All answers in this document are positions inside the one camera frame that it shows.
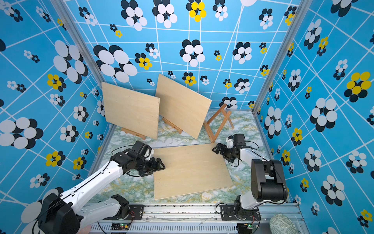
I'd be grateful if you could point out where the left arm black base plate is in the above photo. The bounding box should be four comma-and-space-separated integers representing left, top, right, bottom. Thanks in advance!
104, 204, 145, 221

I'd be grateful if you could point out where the green patterned round object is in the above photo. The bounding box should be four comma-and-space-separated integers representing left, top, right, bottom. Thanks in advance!
269, 214, 299, 234

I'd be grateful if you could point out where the aluminium front rail frame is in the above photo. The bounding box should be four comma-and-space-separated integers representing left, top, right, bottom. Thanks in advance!
77, 203, 309, 234

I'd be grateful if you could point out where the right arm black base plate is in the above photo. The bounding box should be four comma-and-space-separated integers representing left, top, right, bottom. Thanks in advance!
218, 204, 261, 222

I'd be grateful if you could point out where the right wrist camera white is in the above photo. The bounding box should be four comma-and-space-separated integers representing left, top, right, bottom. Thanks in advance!
226, 136, 234, 148

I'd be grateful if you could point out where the plywood board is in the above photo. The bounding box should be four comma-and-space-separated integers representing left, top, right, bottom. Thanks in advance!
153, 143, 233, 200
155, 74, 211, 139
101, 82, 160, 139

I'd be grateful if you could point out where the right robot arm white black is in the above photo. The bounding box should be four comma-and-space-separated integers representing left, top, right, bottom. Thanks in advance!
212, 134, 288, 221

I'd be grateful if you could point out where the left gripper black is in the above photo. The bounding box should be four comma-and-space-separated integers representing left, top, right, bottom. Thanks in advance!
137, 156, 169, 176

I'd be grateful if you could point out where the wooden easel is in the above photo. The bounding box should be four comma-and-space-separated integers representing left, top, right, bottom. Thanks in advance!
162, 117, 182, 135
121, 128, 146, 140
203, 103, 235, 144

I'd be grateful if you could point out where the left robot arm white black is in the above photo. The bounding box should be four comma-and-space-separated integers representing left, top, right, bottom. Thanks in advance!
31, 141, 166, 234

